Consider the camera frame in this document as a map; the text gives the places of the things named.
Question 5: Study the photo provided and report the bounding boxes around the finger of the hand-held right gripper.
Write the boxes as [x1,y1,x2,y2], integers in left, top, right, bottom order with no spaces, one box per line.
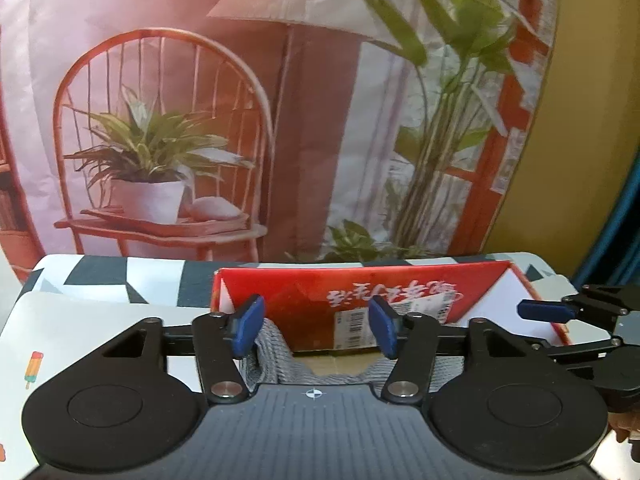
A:
[518,284,640,334]
[542,335,640,367]

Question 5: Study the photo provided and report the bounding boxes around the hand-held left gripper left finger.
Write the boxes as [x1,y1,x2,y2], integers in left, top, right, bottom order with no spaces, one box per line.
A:
[99,294,266,406]

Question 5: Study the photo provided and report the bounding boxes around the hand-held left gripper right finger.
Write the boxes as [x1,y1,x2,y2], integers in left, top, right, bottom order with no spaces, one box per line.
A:
[368,295,540,405]

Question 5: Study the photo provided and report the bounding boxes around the grey knitted cloth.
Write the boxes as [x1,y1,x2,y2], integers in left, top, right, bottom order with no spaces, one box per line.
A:
[234,316,442,387]

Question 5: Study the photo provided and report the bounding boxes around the red cardboard box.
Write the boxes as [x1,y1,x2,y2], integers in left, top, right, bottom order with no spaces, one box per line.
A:
[210,259,574,357]

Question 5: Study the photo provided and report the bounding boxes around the person's right hand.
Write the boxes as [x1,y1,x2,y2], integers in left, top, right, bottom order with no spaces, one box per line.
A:
[609,411,640,445]

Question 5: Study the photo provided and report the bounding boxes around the black white geometric tablecloth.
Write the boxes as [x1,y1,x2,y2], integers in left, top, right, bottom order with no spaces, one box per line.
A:
[17,251,573,313]

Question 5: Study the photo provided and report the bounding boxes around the blue curtain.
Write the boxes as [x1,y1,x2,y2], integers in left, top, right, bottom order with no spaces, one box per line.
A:
[570,152,640,288]

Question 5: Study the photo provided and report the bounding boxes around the printed wall backdrop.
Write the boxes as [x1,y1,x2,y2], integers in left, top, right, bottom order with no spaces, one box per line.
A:
[0,0,562,283]

